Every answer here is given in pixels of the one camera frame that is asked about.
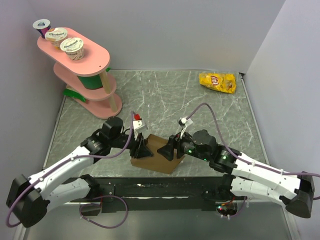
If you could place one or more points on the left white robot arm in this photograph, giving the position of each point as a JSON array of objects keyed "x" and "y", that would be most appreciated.
[{"x": 30, "y": 198}]

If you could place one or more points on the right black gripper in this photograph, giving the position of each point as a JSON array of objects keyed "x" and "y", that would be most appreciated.
[{"x": 167, "y": 150}]

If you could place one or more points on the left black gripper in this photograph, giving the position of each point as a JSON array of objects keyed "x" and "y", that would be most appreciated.
[{"x": 139, "y": 149}]

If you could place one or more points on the orange Chobani yogurt cup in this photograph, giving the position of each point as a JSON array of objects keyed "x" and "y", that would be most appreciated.
[{"x": 56, "y": 36}]

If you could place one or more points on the yellow chips bag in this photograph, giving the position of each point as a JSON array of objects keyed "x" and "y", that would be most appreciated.
[{"x": 220, "y": 82}]

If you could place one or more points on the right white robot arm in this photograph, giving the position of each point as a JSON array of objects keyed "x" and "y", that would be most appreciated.
[{"x": 245, "y": 176}]

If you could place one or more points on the white Chobani yogurt cup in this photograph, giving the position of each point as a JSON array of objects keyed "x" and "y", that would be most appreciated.
[{"x": 73, "y": 47}]

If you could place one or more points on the brown cardboard box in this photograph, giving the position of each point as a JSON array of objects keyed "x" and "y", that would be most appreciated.
[{"x": 157, "y": 162}]

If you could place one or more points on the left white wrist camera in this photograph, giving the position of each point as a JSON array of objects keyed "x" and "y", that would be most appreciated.
[{"x": 139, "y": 126}]

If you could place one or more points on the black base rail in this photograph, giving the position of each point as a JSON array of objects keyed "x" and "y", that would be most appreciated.
[{"x": 161, "y": 193}]

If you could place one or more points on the pink tiered shelf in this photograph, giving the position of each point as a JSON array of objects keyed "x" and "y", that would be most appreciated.
[{"x": 102, "y": 102}]

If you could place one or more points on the purple yogurt cup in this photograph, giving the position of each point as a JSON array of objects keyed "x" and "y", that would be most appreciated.
[{"x": 42, "y": 26}]

